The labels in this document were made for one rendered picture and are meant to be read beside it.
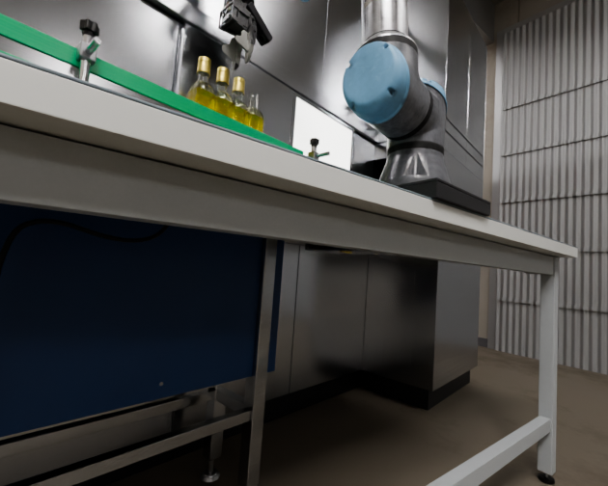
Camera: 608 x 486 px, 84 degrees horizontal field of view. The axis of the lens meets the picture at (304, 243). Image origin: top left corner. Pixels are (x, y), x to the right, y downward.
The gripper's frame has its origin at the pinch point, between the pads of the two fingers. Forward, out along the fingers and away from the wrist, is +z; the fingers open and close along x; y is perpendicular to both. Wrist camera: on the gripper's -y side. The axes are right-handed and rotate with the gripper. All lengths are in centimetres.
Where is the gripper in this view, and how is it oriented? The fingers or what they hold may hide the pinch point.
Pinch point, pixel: (242, 64)
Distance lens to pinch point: 115.4
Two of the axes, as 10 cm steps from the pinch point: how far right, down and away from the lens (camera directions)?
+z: -0.8, 9.9, -0.7
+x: 7.2, 0.1, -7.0
